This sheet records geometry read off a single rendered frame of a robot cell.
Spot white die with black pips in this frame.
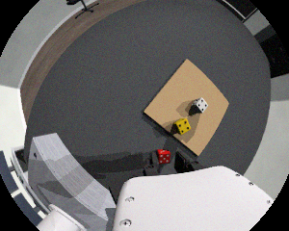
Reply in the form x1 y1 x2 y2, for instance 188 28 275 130
191 97 208 114

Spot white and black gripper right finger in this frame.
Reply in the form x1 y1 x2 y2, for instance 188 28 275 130
174 151 209 173

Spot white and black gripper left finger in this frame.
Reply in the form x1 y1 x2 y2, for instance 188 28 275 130
108 152 159 204

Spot tan square mat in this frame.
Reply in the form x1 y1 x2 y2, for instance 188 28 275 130
144 59 229 156

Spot yellow die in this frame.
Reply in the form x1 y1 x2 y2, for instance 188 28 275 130
173 118 191 135

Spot red die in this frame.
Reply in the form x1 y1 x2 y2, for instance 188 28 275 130
157 149 171 164

